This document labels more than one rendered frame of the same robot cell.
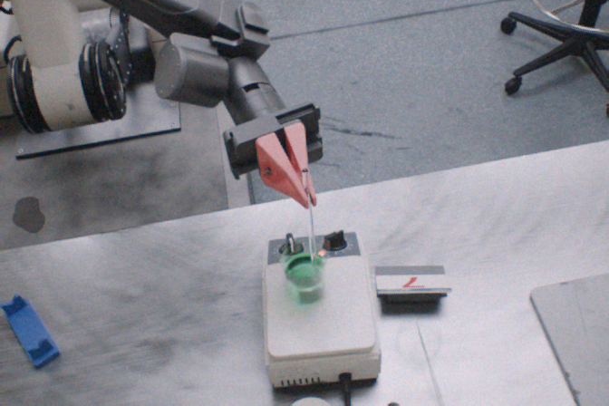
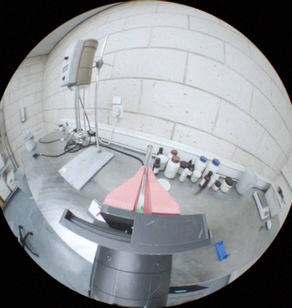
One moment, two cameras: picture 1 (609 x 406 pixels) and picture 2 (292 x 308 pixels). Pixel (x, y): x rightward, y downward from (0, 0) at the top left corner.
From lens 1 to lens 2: 0.64 m
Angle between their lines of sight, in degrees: 95
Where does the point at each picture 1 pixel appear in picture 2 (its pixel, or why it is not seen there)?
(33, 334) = (221, 249)
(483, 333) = (97, 192)
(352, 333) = not seen: hidden behind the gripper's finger
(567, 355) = (89, 175)
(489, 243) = (70, 206)
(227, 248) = not seen: hidden behind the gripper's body
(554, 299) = (77, 183)
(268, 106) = (122, 272)
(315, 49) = not seen: outside the picture
